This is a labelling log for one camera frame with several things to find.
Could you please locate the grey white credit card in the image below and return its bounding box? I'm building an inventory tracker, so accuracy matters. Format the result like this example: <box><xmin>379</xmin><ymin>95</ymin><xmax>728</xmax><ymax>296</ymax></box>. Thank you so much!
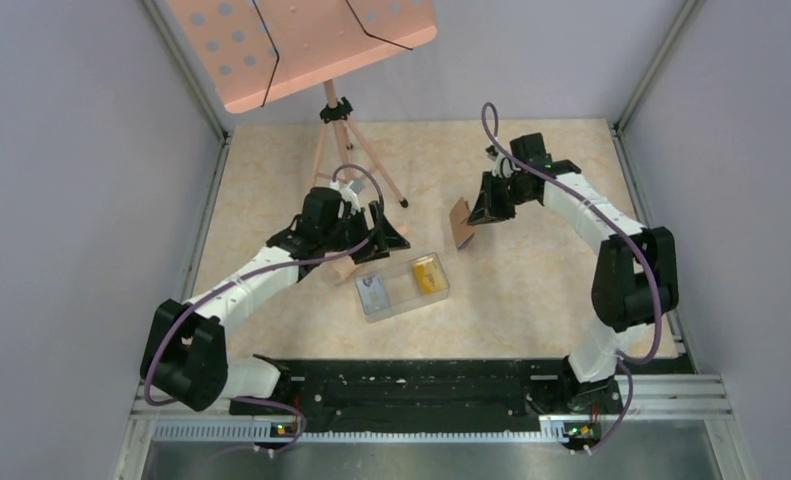
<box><xmin>355</xmin><ymin>274</ymin><xmax>391</xmax><ymax>315</ymax></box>

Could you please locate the brown leather card holder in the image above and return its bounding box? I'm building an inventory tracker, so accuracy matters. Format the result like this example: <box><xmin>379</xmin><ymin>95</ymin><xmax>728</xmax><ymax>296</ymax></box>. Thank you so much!
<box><xmin>449</xmin><ymin>197</ymin><xmax>475</xmax><ymax>250</ymax></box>

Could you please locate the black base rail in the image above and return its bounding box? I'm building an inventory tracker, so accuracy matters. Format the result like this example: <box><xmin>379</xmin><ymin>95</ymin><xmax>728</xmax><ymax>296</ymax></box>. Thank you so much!
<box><xmin>227</xmin><ymin>357</ymin><xmax>625</xmax><ymax>437</ymax></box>

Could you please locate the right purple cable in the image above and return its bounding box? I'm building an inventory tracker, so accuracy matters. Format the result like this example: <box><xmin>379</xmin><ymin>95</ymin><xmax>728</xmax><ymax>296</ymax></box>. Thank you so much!
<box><xmin>480</xmin><ymin>101</ymin><xmax>665</xmax><ymax>455</ymax></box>

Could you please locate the clear plastic card box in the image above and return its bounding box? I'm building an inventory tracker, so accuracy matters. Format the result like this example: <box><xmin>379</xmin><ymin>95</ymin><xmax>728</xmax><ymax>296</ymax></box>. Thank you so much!
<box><xmin>354</xmin><ymin>253</ymin><xmax>450</xmax><ymax>323</ymax></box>

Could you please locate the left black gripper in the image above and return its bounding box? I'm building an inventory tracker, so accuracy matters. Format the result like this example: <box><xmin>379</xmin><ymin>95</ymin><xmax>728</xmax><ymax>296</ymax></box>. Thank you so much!
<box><xmin>322</xmin><ymin>200</ymin><xmax>410</xmax><ymax>264</ymax></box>

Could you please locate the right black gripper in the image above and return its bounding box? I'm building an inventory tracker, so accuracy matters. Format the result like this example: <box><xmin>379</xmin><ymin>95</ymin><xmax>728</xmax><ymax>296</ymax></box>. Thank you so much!
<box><xmin>468</xmin><ymin>170</ymin><xmax>535</xmax><ymax>227</ymax></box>

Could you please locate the pink music stand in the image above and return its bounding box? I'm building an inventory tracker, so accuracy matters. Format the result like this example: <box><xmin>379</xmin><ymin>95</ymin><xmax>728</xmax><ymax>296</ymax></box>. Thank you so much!
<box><xmin>168</xmin><ymin>0</ymin><xmax>438</xmax><ymax>207</ymax></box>

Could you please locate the yellow credit card stack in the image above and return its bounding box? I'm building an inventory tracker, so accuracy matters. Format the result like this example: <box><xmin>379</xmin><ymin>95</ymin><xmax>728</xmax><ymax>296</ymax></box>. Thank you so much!
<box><xmin>412</xmin><ymin>256</ymin><xmax>449</xmax><ymax>295</ymax></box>

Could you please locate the pink cylindrical handle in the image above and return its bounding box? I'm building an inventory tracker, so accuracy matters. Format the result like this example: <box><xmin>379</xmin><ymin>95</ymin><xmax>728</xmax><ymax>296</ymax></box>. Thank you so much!
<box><xmin>320</xmin><ymin>225</ymin><xmax>411</xmax><ymax>287</ymax></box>

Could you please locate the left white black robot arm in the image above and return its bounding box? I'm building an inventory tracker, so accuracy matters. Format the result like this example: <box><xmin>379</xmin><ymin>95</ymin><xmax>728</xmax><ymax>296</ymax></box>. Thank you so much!
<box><xmin>140</xmin><ymin>184</ymin><xmax>410</xmax><ymax>414</ymax></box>

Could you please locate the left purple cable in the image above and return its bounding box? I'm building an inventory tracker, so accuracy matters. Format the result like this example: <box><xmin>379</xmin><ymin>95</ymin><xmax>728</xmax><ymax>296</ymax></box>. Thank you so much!
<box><xmin>143</xmin><ymin>163</ymin><xmax>386</xmax><ymax>457</ymax></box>

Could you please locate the purple cable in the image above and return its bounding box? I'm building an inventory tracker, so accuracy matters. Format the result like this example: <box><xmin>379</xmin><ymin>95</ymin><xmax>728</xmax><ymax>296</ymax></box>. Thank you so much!
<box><xmin>143</xmin><ymin>163</ymin><xmax>386</xmax><ymax>457</ymax></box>
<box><xmin>480</xmin><ymin>101</ymin><xmax>665</xmax><ymax>455</ymax></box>

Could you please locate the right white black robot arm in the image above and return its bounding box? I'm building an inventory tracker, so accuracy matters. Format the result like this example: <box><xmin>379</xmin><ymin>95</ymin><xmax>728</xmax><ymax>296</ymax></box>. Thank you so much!
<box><xmin>467</xmin><ymin>133</ymin><xmax>679</xmax><ymax>412</ymax></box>

